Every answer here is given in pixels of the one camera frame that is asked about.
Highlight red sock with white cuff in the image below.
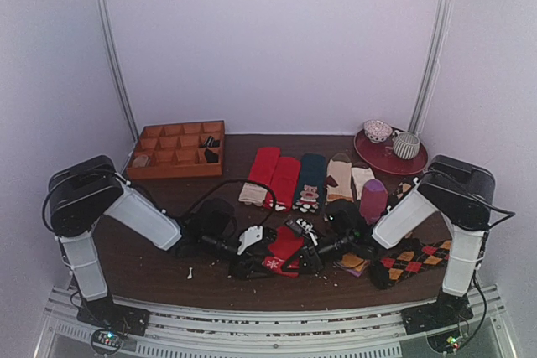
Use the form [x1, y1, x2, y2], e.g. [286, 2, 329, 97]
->
[263, 226, 305, 278]

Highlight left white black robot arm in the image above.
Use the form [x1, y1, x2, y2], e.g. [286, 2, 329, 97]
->
[41, 155, 266, 328]

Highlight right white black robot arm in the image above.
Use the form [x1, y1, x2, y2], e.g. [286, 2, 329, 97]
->
[280, 155, 515, 326]

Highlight black orange argyle sock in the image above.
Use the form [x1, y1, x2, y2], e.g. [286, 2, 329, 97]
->
[368, 238, 452, 290]

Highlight red sock white trim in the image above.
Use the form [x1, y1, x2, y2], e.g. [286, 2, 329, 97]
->
[269, 157, 301, 211]

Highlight dark teal reindeer sock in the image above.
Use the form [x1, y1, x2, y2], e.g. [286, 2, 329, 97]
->
[292, 153, 326, 214]

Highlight purple striped sock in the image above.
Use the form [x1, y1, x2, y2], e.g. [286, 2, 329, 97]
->
[336, 179, 388, 277]

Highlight beige striped sock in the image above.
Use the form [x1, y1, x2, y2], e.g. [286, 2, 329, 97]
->
[326, 153, 354, 203]

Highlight cream sock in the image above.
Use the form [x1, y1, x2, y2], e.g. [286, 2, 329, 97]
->
[352, 164, 375, 200]

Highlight red sock beige cuff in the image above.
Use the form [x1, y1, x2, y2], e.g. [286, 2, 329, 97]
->
[238, 147, 281, 206]

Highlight black binder clips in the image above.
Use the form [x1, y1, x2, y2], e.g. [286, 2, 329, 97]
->
[199, 136, 220, 163]

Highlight tan argyle sock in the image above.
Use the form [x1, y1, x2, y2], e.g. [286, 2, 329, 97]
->
[387, 177, 420, 208]

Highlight dark red round plate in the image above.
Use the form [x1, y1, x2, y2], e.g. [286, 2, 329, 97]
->
[353, 130, 429, 176]

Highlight orange wooden compartment tray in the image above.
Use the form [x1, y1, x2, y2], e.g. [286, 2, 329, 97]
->
[126, 120, 225, 180]

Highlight patterned pink bowl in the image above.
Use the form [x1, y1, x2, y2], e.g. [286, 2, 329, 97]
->
[363, 119, 393, 143]

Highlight striped grey cup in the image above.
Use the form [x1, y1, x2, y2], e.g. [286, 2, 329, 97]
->
[393, 132, 420, 160]

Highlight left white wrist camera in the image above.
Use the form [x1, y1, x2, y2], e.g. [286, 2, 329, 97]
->
[237, 226, 263, 256]

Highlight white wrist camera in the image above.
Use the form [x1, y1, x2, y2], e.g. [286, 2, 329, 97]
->
[285, 218, 318, 246]
[237, 226, 263, 256]

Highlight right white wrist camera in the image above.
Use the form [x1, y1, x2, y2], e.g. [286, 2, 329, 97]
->
[285, 218, 318, 246]

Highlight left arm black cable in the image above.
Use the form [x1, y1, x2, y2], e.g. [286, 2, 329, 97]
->
[184, 179, 279, 233]

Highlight metal base rail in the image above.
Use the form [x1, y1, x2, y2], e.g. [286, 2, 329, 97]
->
[30, 286, 523, 357]

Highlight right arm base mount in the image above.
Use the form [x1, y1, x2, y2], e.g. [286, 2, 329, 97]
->
[401, 292, 473, 355]

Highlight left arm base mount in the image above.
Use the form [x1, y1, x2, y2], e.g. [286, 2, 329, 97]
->
[76, 298, 150, 357]

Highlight right aluminium frame post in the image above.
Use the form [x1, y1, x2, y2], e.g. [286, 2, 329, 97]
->
[408, 0, 453, 137]

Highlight aluminium frame post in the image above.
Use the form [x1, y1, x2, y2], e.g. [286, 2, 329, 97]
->
[408, 0, 453, 137]
[96, 0, 139, 142]

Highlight left aluminium frame post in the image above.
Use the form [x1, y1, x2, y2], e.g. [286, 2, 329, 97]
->
[96, 0, 139, 142]

